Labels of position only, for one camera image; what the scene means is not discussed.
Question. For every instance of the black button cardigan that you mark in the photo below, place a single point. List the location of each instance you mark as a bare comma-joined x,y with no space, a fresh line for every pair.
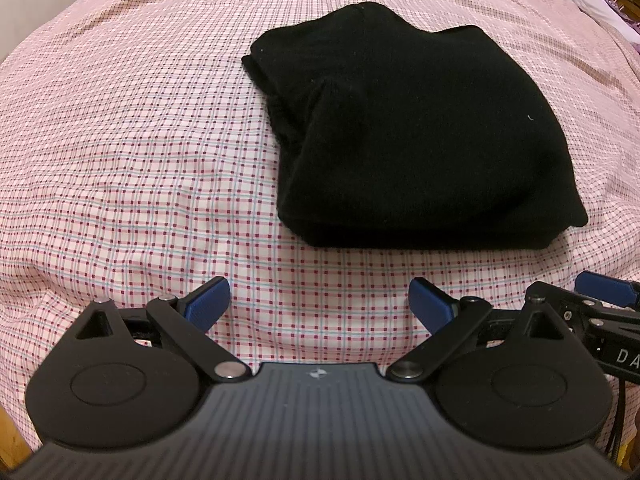
410,135

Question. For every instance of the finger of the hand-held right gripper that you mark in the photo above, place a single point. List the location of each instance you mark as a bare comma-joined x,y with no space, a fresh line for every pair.
607,287

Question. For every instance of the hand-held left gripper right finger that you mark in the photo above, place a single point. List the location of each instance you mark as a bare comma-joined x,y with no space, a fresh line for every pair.
431,306

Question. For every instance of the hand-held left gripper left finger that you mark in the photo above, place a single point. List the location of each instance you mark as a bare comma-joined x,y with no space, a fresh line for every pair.
207,305

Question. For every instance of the pink checked bed cover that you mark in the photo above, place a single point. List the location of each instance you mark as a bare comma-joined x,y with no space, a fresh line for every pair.
150,135

